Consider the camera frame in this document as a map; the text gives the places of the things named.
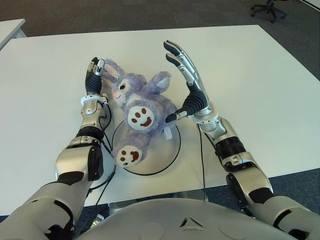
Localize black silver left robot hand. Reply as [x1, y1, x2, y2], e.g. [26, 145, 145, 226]
[84, 56, 106, 97]

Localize white neighbouring desk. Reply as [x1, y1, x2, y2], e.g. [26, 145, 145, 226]
[0, 18, 27, 51]

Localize white plate with black rim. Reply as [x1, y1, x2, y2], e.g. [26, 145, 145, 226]
[111, 119, 181, 176]

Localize purple plush bunny doll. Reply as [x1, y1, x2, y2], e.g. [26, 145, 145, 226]
[102, 58, 179, 169]

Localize black office chair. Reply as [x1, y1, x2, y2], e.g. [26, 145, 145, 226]
[250, 0, 288, 24]

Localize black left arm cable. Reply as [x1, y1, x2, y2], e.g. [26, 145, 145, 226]
[84, 104, 117, 205]

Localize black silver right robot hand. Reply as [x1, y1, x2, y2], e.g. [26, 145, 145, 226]
[163, 39, 215, 123]

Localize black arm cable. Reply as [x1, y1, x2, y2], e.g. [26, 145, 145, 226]
[84, 104, 117, 205]
[197, 123, 208, 201]

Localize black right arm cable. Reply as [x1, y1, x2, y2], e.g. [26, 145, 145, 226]
[197, 123, 208, 201]

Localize silver robot torso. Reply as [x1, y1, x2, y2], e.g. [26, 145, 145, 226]
[74, 197, 301, 240]

